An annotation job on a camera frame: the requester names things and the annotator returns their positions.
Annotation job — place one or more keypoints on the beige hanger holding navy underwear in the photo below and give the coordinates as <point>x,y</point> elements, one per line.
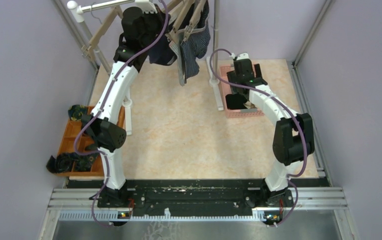
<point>174,10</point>

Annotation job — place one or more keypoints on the navy underwear cream waistband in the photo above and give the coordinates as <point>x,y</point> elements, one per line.
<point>161,53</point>

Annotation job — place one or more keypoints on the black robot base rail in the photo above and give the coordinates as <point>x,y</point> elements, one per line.
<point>194,200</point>

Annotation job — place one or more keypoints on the beige clip hanger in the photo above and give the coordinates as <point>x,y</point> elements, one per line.
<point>89,48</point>

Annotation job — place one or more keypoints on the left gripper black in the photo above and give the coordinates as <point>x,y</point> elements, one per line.
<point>160,16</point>

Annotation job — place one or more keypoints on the beige hanger holding grey underwear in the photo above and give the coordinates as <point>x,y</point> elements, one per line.
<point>184,7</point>

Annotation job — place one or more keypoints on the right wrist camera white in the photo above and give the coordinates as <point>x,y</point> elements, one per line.
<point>241,56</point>

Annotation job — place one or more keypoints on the pink plastic basket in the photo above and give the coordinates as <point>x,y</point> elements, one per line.
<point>227,73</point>

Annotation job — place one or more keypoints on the beige hanger holding pinstriped underwear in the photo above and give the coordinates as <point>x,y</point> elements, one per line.
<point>195,18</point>

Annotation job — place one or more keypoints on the metal clothes rack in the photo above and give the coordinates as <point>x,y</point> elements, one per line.
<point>78,11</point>

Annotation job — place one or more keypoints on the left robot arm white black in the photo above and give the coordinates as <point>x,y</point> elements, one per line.
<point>102,123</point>

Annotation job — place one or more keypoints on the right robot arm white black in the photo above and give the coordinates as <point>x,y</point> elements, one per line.
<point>293,139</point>

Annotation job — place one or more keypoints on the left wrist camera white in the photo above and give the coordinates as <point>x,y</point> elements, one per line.
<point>147,6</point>

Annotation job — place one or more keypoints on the dark rolled cloth in tray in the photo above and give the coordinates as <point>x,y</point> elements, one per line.
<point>71,161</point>

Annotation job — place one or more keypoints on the orange plastic tray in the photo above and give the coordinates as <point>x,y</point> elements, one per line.
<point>84,144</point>

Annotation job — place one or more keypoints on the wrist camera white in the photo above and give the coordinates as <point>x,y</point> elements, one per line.
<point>241,56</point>
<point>147,6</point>

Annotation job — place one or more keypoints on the navy pinstriped underwear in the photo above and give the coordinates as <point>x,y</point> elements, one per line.
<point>195,46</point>

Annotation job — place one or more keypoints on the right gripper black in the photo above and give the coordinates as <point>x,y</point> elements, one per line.
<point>231,77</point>

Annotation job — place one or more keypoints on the dark patterned cloth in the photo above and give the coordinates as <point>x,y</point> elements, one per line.
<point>75,112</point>

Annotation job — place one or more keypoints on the black underwear white waistband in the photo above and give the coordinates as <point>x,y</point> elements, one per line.
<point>236,102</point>

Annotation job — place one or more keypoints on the grey striped underwear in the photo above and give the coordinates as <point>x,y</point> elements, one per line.
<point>181,55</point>

